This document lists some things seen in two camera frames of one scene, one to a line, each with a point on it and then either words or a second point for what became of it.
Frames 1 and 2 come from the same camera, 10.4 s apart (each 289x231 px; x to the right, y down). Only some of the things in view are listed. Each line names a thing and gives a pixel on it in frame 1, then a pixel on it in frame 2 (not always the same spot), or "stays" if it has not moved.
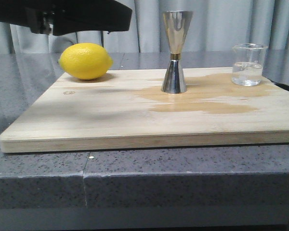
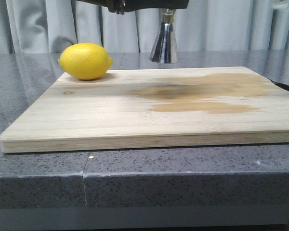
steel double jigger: [177, 23] -> [165, 49]
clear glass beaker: [247, 65] -> [285, 7]
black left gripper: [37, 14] -> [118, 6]
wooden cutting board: [129, 111] stays
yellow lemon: [85, 61] stays
